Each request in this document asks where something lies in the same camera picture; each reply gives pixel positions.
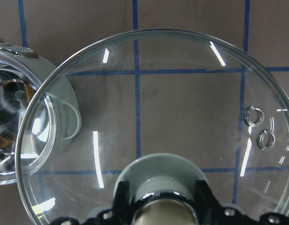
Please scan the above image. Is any glass pot lid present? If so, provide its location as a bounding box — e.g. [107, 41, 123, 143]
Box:
[16, 29, 289, 225]

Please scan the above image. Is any pale green cooking pot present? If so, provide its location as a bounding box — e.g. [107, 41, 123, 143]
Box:
[0, 37, 82, 186]

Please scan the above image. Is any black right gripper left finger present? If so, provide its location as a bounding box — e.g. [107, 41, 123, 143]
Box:
[112, 181, 137, 225]

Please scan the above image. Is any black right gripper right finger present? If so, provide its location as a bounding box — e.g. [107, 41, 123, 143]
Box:
[194, 180, 223, 225]

